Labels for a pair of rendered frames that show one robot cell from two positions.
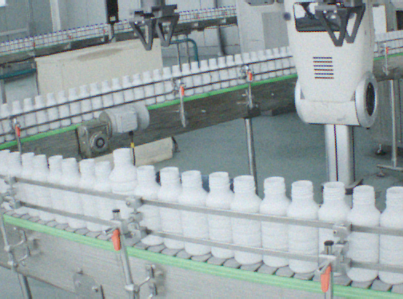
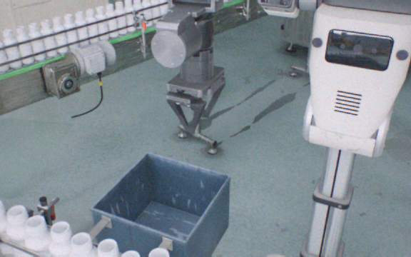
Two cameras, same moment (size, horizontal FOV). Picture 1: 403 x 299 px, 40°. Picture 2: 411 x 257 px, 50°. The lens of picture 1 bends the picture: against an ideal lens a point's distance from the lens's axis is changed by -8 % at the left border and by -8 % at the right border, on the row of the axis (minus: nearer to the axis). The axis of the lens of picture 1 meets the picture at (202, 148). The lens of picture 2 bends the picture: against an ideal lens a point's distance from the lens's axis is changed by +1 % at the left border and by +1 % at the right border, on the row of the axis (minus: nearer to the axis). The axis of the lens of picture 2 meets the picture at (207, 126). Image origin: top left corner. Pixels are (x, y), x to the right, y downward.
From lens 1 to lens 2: 74 cm
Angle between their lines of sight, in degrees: 20
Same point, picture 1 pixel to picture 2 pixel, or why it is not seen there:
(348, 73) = (376, 113)
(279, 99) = (223, 24)
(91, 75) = not seen: outside the picture
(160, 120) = (123, 52)
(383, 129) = (297, 31)
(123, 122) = (92, 65)
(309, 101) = (321, 130)
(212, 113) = not seen: hidden behind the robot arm
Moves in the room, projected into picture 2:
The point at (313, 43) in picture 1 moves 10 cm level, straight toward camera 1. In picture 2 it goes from (342, 77) to (354, 96)
